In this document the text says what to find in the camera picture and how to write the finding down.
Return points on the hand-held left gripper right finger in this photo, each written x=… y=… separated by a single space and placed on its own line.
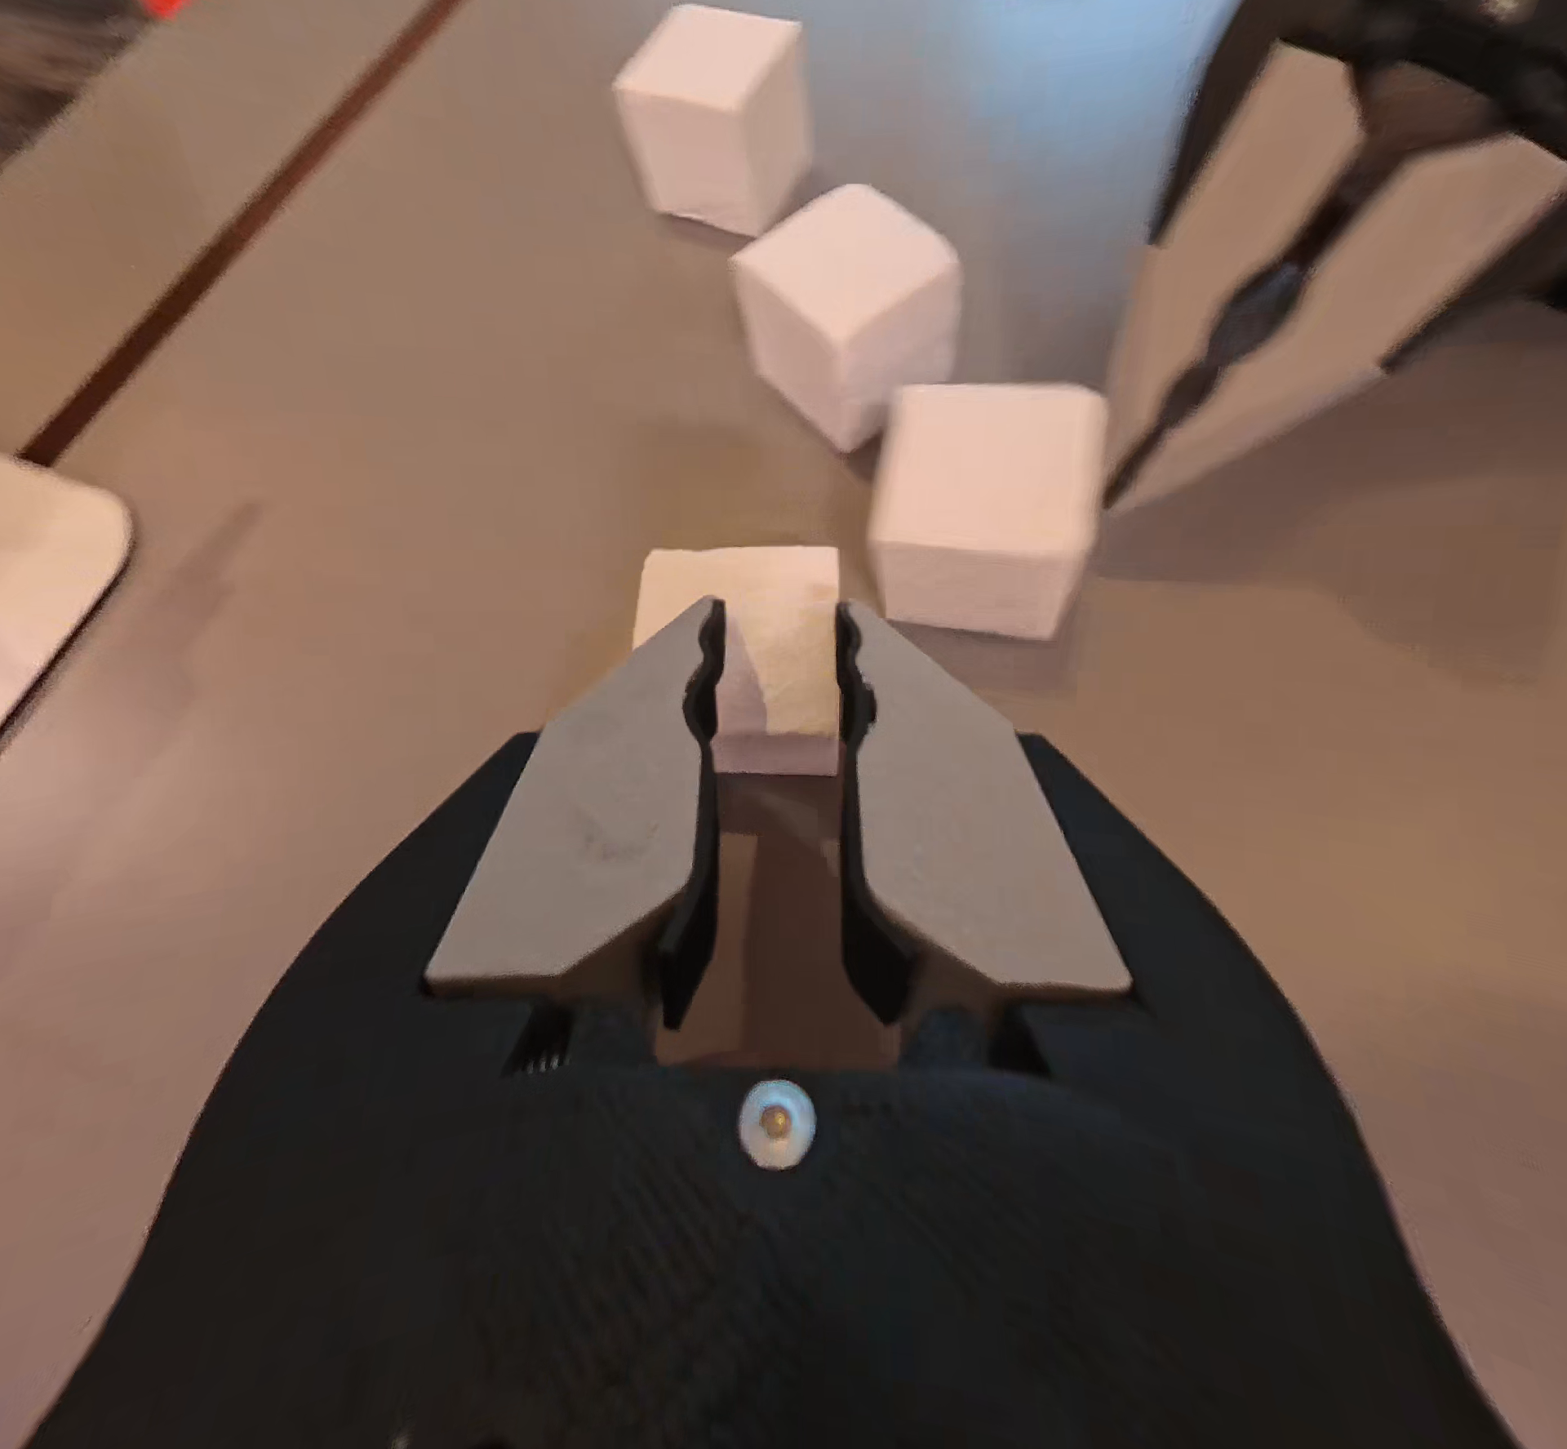
x=980 y=849

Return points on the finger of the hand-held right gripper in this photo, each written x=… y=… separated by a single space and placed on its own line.
x=1249 y=198
x=1408 y=261

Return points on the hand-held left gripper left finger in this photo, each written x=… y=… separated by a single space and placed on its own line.
x=575 y=849

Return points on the white hard foam cube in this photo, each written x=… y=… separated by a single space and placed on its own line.
x=778 y=664
x=844 y=309
x=710 y=114
x=980 y=505

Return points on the white document stand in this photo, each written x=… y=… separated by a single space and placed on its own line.
x=49 y=578

